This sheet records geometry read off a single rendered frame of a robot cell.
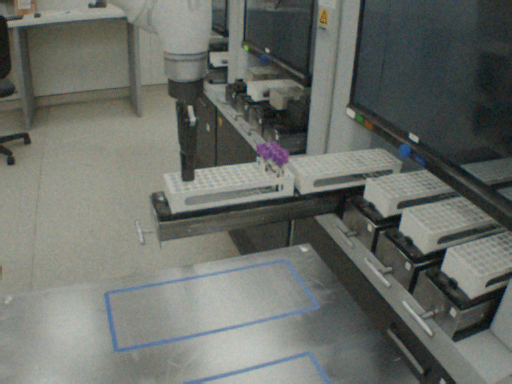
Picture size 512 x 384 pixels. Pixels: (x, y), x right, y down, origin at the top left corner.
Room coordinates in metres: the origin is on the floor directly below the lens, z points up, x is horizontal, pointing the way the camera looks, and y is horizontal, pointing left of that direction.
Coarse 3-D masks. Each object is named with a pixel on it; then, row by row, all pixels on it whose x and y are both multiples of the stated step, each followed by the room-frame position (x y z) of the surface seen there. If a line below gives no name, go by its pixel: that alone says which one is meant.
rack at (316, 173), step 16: (304, 160) 1.09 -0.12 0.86; (320, 160) 1.09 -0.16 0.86; (336, 160) 1.10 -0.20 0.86; (352, 160) 1.11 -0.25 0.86; (368, 160) 1.11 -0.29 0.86; (384, 160) 1.12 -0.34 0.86; (304, 176) 1.00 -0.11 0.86; (320, 176) 1.01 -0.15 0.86; (336, 176) 1.12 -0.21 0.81; (352, 176) 1.11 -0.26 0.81; (368, 176) 1.09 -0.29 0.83; (384, 176) 1.10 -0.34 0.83; (304, 192) 1.00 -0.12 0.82
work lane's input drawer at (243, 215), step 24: (336, 192) 1.02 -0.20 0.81; (360, 192) 1.04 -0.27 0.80; (168, 216) 0.87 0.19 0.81; (192, 216) 0.89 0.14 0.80; (216, 216) 0.90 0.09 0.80; (240, 216) 0.92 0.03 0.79; (264, 216) 0.94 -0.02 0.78; (288, 216) 0.97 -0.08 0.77; (312, 216) 0.99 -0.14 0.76; (144, 240) 0.86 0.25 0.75
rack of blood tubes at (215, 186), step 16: (176, 176) 0.96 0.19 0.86; (208, 176) 0.97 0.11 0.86; (224, 176) 0.98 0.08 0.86; (240, 176) 0.98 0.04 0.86; (256, 176) 0.99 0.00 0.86; (272, 176) 0.99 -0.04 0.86; (288, 176) 0.99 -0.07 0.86; (176, 192) 0.89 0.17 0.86; (192, 192) 0.90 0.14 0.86; (208, 192) 0.91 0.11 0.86; (224, 192) 1.00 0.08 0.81; (240, 192) 1.00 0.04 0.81; (256, 192) 0.98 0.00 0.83; (272, 192) 1.01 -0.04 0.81; (288, 192) 0.98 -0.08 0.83; (176, 208) 0.88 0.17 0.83; (192, 208) 0.90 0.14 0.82
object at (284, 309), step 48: (96, 288) 0.61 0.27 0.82; (144, 288) 0.62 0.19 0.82; (192, 288) 0.63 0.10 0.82; (240, 288) 0.63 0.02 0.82; (288, 288) 0.64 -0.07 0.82; (336, 288) 0.64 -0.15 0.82; (0, 336) 0.46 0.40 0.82; (48, 336) 0.48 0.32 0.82; (96, 336) 0.49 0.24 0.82; (144, 336) 0.50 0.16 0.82; (192, 336) 0.51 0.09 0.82; (240, 336) 0.52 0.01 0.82; (288, 336) 0.52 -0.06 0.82; (336, 336) 0.52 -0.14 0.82
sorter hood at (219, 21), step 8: (216, 0) 2.37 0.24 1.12; (224, 0) 2.24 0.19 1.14; (216, 8) 2.36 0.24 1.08; (224, 8) 2.23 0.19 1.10; (216, 16) 2.36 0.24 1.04; (224, 16) 2.23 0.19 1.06; (216, 24) 2.36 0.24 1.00; (224, 24) 2.22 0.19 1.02; (216, 32) 2.32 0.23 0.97; (224, 32) 2.21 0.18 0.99
